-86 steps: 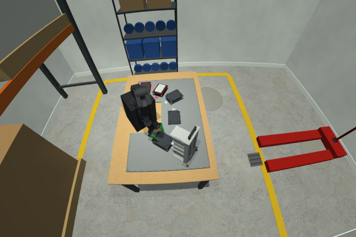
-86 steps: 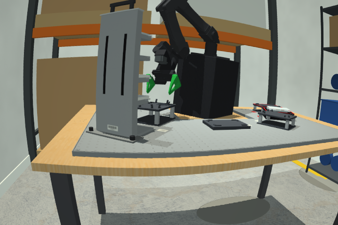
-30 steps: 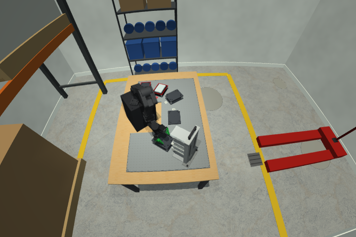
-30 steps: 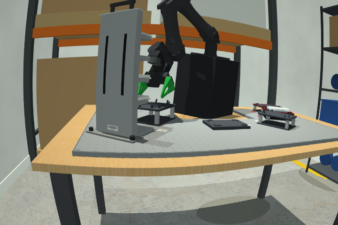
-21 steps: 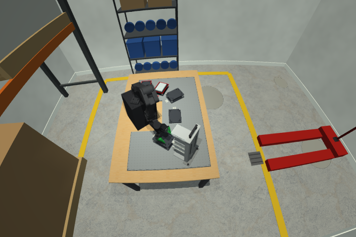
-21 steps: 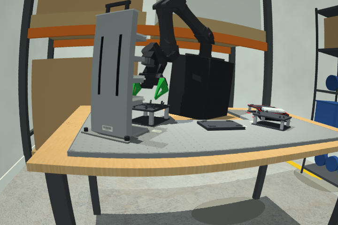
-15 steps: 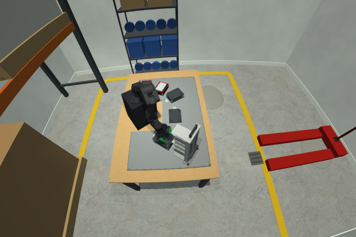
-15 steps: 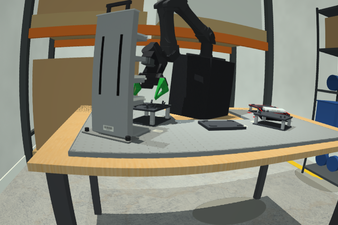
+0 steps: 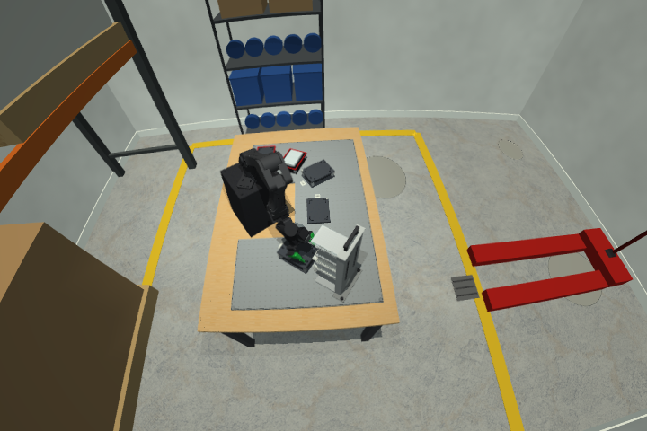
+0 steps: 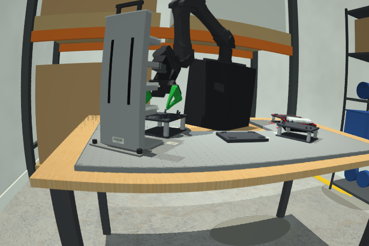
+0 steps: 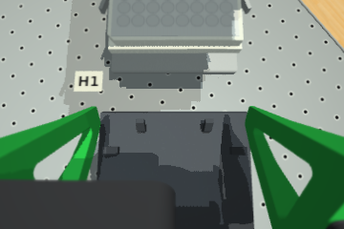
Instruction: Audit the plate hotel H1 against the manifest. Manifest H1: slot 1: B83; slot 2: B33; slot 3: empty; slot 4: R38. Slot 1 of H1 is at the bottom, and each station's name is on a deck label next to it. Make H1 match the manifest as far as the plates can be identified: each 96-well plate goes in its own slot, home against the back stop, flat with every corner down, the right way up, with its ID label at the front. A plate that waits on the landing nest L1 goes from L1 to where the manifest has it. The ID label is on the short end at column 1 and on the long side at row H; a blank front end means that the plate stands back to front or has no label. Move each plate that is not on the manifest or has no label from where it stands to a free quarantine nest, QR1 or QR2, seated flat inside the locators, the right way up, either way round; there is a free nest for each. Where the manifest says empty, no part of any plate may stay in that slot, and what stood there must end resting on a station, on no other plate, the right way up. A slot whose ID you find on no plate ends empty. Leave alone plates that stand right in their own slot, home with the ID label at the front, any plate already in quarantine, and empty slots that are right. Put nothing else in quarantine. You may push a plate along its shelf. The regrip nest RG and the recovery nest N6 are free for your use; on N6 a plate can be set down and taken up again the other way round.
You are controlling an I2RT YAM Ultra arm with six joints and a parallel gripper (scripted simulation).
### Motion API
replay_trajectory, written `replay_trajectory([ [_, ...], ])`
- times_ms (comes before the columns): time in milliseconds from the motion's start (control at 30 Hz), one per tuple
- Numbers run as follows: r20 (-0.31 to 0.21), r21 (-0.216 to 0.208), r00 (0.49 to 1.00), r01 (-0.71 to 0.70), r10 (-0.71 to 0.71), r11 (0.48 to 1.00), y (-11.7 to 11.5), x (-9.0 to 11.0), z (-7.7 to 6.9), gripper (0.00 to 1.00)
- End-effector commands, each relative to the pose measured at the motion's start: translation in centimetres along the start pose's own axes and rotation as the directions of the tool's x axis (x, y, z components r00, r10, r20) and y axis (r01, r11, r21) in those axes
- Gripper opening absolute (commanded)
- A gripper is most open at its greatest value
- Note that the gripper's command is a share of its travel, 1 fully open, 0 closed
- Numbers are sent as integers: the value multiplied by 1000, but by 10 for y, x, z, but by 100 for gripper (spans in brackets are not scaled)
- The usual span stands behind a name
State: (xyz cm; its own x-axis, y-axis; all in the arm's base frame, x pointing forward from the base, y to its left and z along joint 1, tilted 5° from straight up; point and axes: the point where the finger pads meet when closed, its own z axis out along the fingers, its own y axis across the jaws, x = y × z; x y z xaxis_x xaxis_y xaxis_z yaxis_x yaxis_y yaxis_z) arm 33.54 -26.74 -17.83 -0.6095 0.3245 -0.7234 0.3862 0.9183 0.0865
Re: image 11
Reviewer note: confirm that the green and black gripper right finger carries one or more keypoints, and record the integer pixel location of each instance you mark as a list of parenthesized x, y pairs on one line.
[(322, 200)]

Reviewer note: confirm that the grey well plate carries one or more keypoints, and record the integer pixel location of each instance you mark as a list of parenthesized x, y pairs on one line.
[(175, 26)]

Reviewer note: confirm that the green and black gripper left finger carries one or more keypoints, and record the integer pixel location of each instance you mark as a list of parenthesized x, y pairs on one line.
[(20, 152)]

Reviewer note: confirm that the grey plate hotel rack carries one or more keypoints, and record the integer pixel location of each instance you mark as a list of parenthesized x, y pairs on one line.
[(171, 62)]

